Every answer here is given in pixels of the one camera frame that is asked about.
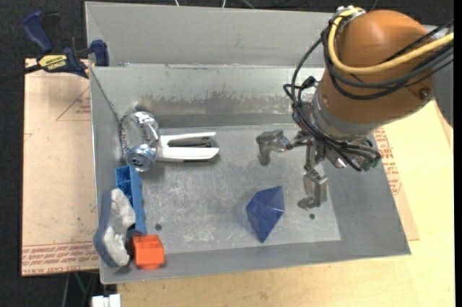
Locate white stapler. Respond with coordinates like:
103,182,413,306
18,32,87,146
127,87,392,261
157,131,221,164

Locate orange toy brick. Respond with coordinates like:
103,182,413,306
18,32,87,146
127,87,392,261
130,234,166,270

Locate long blue toy brick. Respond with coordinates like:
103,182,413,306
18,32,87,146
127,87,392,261
114,164,148,238

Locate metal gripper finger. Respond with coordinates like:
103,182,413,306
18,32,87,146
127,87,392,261
297,152,329,211
256,129,310,166

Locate brown cardboard board red print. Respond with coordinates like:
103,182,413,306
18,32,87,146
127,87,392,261
20,58,422,277

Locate silver drink can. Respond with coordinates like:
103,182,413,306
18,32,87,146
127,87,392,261
121,111,162,173

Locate blue pyramid block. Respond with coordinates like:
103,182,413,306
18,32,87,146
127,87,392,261
245,185,286,244

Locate grey metal bin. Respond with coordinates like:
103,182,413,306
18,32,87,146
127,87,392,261
84,1,412,285

